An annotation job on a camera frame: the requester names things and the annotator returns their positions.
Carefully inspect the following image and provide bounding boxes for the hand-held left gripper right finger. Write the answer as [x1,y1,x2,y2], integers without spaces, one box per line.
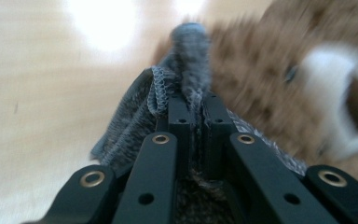
[201,91,239,180]

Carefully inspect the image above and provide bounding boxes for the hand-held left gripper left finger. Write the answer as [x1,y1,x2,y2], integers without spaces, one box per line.
[155,93,197,180]

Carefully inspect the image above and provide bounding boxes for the grey fuzzy cloth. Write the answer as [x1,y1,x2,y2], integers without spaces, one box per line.
[89,21,309,224]

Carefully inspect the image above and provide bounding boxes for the brown plush bear toy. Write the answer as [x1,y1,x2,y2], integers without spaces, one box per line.
[150,0,358,195]

